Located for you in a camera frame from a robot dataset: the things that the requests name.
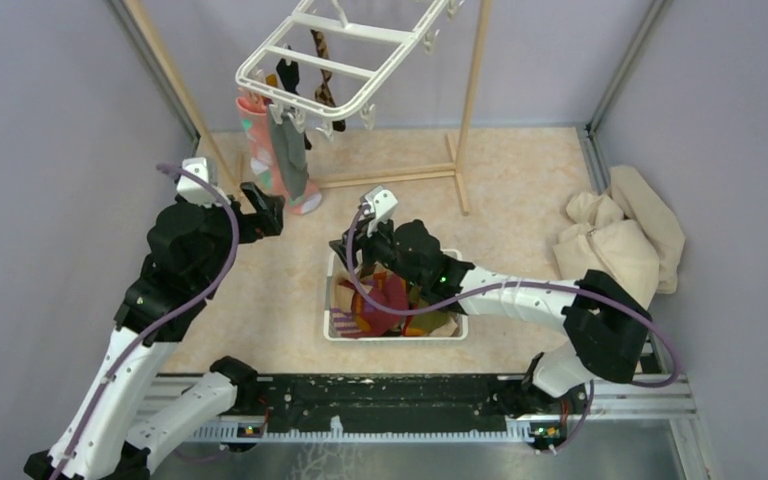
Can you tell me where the white plastic sock hanger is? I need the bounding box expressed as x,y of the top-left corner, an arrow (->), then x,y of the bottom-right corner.
235,1 -> 463,140

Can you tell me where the aluminium frame rail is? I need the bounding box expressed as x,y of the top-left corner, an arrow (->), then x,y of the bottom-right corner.
137,375 -> 697,455

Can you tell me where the brown argyle hanging sock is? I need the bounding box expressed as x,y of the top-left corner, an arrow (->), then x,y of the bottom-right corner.
310,29 -> 346,132

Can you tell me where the beige crumpled cloth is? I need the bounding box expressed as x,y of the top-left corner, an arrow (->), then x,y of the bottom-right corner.
552,165 -> 686,307

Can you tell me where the grey sock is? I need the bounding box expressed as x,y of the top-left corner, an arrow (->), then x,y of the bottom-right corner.
268,113 -> 309,202

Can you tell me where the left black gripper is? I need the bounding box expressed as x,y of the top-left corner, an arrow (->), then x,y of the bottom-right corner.
190,179 -> 284,290

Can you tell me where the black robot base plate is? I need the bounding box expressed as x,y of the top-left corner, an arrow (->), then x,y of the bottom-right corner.
193,374 -> 592,451

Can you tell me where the olive green striped sock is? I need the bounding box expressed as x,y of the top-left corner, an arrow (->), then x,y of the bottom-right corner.
402,286 -> 459,337

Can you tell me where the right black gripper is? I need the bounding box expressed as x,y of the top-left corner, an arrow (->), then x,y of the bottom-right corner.
329,212 -> 425,289

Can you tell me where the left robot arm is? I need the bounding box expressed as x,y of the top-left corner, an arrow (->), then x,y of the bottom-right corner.
23,179 -> 284,479

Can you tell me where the white plastic basket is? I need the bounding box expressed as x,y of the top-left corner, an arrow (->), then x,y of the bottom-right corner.
322,253 -> 468,342

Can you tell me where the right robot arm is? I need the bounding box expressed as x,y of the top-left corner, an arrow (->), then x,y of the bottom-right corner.
329,220 -> 651,412

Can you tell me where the wooden hanger rack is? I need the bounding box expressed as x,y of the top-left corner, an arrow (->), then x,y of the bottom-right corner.
115,1 -> 492,214

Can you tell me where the maroon striped beige sock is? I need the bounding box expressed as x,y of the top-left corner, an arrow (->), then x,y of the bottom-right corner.
329,272 -> 409,339

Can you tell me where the pink patterned sock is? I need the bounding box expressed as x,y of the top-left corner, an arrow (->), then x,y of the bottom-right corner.
236,94 -> 322,215

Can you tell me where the black hanging sock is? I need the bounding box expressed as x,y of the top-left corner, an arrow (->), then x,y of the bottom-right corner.
276,59 -> 313,151

